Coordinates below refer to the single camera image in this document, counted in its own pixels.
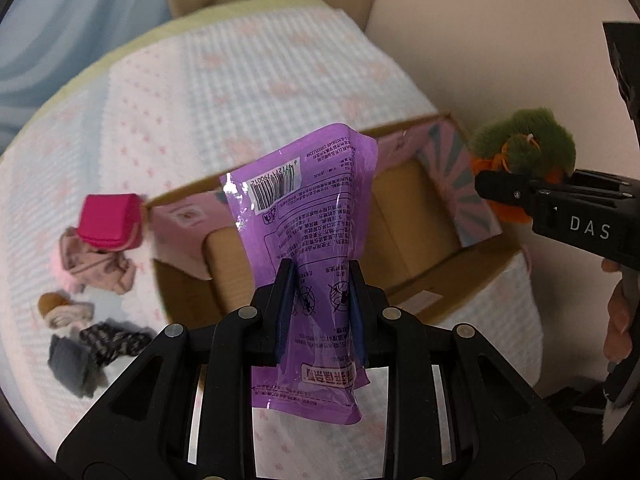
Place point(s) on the purple snack packet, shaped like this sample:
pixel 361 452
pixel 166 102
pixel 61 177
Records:
pixel 309 202

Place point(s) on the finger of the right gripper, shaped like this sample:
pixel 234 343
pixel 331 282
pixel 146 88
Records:
pixel 519 190

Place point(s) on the grey fuzzy sock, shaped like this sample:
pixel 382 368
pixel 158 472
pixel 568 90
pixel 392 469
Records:
pixel 74 365

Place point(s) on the magenta zip pouch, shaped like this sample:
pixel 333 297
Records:
pixel 111 222

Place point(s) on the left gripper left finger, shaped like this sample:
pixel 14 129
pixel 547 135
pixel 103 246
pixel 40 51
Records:
pixel 284 294

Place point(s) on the light blue curtain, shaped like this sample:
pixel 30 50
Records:
pixel 46 43

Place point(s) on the pink printed cloth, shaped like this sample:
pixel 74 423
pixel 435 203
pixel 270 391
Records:
pixel 76 265

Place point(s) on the cardboard box pink lining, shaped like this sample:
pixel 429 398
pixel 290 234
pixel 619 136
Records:
pixel 433 245

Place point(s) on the right hand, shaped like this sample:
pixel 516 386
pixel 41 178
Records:
pixel 618 344

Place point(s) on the black patterned scrunchie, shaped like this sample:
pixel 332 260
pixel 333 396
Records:
pixel 108 343

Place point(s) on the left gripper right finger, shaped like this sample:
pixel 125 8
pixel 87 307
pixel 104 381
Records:
pixel 357 296

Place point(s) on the orange plush fruit toy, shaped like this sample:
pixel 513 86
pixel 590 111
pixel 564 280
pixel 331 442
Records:
pixel 530 143

